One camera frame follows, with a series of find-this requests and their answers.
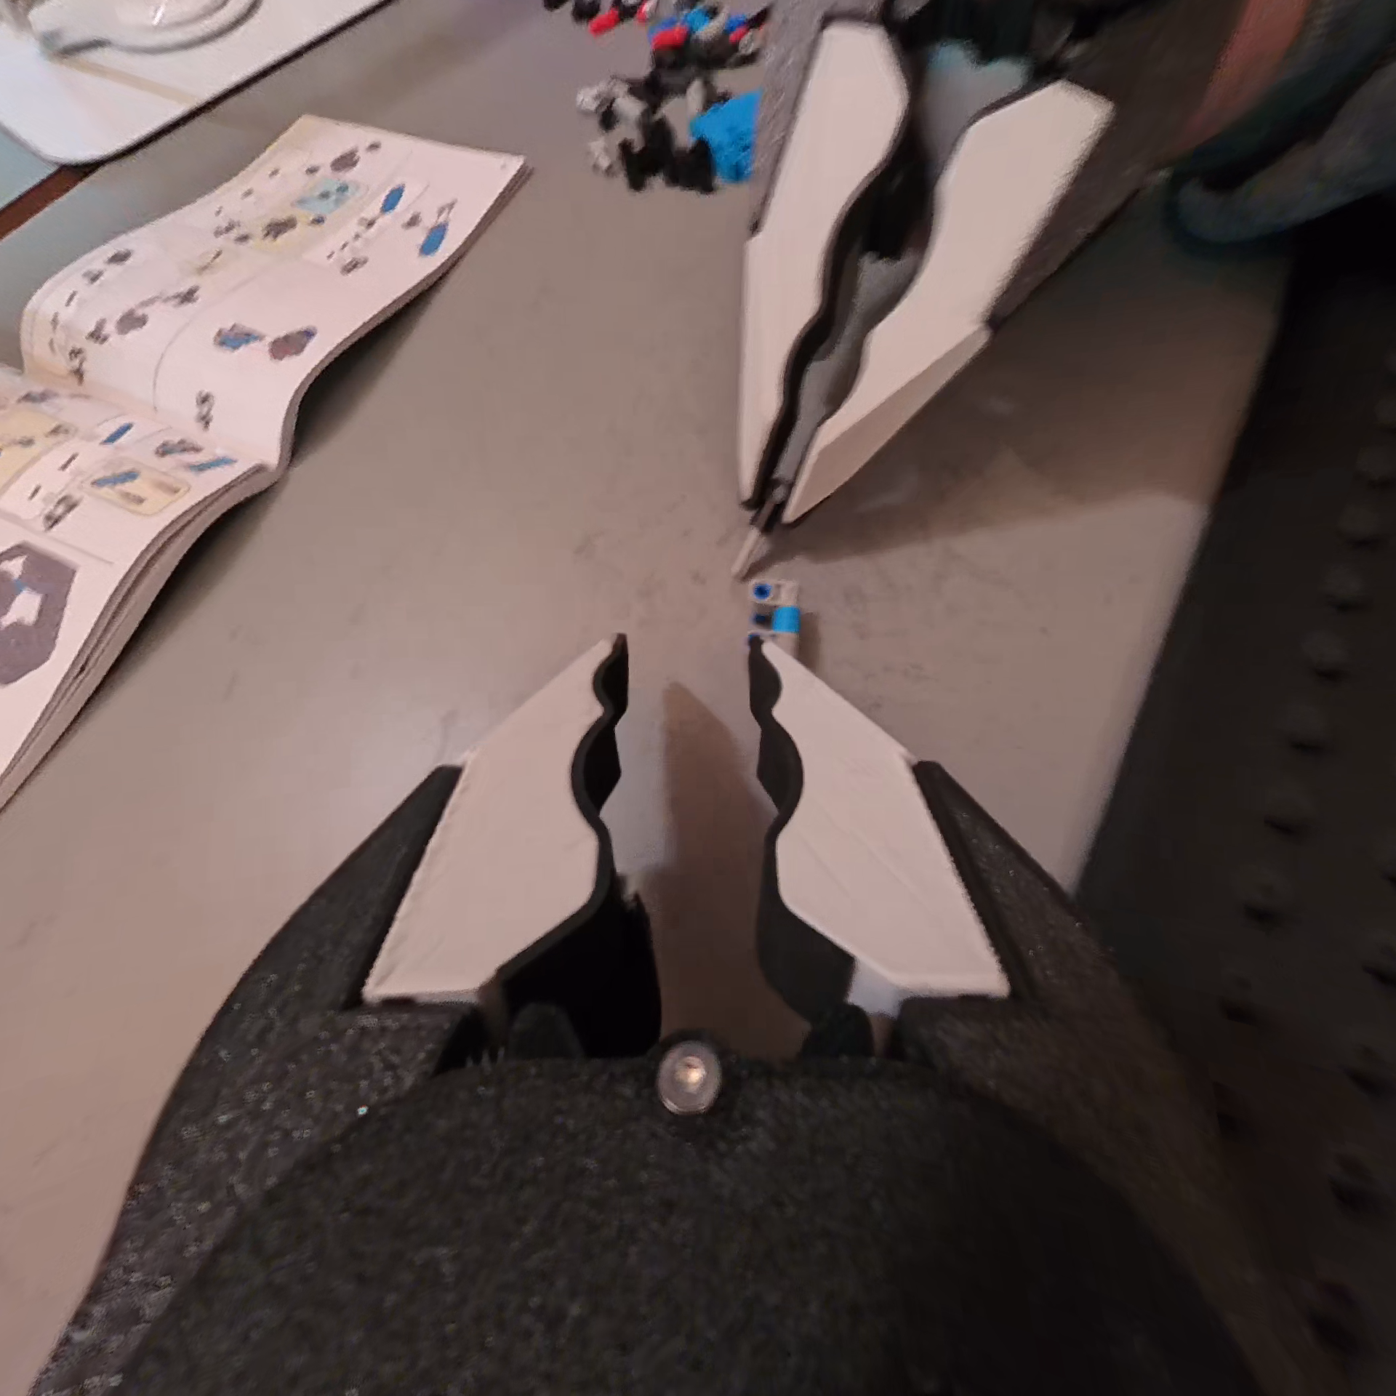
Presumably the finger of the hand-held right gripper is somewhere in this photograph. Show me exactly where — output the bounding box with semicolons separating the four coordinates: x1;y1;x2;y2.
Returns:
778;79;1117;526
737;18;915;513

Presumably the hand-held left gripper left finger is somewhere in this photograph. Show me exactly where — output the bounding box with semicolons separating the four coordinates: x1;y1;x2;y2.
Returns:
362;637;632;1051

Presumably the person's right forearm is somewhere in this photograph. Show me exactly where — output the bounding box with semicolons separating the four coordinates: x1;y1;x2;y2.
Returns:
1161;0;1396;239

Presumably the dark perforated panel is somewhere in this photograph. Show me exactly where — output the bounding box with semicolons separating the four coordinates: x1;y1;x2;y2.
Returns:
1079;206;1396;1396

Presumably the white laptop stand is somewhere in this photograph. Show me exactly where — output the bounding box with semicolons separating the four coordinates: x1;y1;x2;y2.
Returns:
0;0;396;166

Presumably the instruction booklet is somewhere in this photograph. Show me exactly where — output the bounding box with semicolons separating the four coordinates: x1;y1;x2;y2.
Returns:
0;113;533;810

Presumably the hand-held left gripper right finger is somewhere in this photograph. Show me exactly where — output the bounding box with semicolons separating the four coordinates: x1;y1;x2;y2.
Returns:
749;638;1011;1051

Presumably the grey desk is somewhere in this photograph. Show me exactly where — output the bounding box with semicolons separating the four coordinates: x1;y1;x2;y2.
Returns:
0;0;1289;1396

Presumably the pile of building pieces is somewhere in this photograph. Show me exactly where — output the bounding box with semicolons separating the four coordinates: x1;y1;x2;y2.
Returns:
546;0;775;198

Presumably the blue panel piece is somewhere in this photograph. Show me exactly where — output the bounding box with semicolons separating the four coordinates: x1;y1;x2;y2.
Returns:
692;89;768;182

